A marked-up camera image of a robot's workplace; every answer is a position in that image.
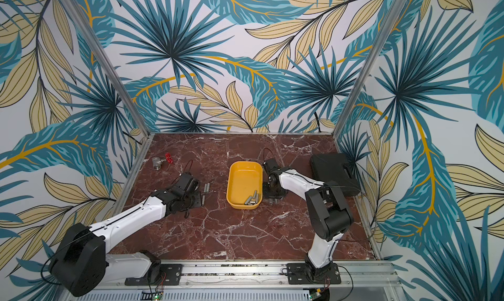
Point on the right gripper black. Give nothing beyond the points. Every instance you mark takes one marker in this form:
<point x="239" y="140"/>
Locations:
<point x="272" y="193"/>

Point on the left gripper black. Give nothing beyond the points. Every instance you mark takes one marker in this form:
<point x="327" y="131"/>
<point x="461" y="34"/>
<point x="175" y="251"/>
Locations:
<point x="198" y="202"/>

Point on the yellow plastic storage tray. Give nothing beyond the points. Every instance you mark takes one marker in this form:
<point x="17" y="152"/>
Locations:
<point x="244" y="178"/>

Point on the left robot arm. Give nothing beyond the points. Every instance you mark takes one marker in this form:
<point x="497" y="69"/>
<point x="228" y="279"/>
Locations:
<point x="84" y="260"/>

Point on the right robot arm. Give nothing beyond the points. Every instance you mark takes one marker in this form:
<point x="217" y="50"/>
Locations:
<point x="329" y="214"/>

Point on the steel socket in tray front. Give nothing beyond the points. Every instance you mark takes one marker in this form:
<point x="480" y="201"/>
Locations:
<point x="252" y="200"/>

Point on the black plastic tool case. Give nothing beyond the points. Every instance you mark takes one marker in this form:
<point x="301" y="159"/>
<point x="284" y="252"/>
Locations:
<point x="335" y="167"/>

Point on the metal valve red handle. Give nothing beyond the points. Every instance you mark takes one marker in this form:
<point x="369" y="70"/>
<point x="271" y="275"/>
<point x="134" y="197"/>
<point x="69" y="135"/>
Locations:
<point x="158" y="162"/>

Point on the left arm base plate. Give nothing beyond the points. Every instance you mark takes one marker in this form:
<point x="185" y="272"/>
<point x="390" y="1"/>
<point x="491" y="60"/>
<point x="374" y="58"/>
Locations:
<point x="159" y="274"/>

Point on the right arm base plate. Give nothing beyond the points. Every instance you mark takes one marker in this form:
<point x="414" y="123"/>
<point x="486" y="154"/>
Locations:
<point x="304" y="274"/>

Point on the aluminium front rail frame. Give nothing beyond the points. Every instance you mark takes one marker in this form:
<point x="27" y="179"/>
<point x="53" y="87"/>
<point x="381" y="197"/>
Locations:
<point x="257" y="280"/>

